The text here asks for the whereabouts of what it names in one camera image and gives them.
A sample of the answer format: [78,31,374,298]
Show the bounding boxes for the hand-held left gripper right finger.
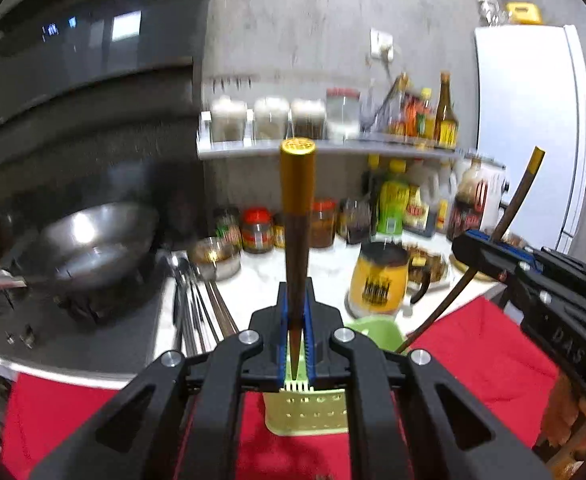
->
[303,277,556,480]

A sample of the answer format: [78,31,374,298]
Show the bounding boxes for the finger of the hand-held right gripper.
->
[452,229,548,306]
[494,239,542,267]

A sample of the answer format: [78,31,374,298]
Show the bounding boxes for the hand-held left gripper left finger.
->
[29,282,294,480]

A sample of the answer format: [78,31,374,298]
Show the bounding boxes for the gold-capped brown chopstick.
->
[398,146,547,356]
[279,136,318,383]

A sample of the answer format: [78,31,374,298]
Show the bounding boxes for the green perforated utensil holder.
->
[262,316,404,437]

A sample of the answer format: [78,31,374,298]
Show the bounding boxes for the person's right forearm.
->
[543,372,586,468]

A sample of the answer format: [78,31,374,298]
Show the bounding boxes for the dark soy sauce jug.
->
[448,156,492,241]

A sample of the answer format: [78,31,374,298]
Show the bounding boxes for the plate of food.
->
[405,244,450,284]

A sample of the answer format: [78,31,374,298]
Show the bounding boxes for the clear oil jug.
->
[436,162,452,233]

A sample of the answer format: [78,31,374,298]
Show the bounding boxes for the white jug red label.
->
[405,160,440,239]

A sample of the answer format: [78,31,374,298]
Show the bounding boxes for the bundle of metal chopsticks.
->
[189,270,240,353]

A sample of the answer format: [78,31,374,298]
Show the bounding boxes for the yellow steel mug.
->
[347,242,431,318]

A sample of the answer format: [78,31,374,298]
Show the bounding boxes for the green bottle yellow cap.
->
[375,160,410,236]

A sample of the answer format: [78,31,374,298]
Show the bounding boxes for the red cloth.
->
[0,295,561,480]

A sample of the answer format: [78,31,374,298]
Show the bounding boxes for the small steel sauce bowl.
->
[190,236,244,281]

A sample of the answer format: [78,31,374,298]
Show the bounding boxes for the red-lid sauce jar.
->
[241,208,274,254]

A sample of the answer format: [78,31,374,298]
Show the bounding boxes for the metal spoon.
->
[170,254,198,356]

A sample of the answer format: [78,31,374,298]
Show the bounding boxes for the red-lid chili jar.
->
[312,200,337,249]

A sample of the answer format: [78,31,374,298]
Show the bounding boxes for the white refrigerator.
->
[474,25,586,256]

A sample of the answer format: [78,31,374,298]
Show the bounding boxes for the green-lid pickle jar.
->
[214,207,242,249]

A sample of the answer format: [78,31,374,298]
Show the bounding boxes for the dark bottle yellow cap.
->
[364,155,381,213]

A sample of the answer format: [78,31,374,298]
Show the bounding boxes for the dark preserve jar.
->
[340,200,372,245]

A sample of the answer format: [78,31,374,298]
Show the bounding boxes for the brown bottle yellow label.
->
[434,72,460,150]

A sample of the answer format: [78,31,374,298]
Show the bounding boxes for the orange label sauce bottle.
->
[404,88,434,139]

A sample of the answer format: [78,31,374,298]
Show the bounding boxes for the clear plastic pitcher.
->
[360,92,394,136]

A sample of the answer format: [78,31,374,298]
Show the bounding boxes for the grey gas stove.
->
[0,260,174,377]

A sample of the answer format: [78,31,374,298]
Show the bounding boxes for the red-lid clear jar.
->
[325,88,361,142]

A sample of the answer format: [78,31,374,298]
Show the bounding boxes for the steel wok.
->
[0,202,161,311]

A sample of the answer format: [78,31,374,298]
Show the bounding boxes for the clear storage jar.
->
[254,97,290,141]
[290,99,326,140]
[210,96,248,142]

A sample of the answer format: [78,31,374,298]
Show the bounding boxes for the yellow container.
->
[505,2,544,26]

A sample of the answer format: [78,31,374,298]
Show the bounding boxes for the glass jar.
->
[477,0,504,26]

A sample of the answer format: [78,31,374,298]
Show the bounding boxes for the black range hood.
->
[0,0,214,176]

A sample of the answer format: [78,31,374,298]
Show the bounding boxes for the white wall shelf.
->
[196,110,504,168]

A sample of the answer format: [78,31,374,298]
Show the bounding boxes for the white wall socket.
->
[370,29,395,64]

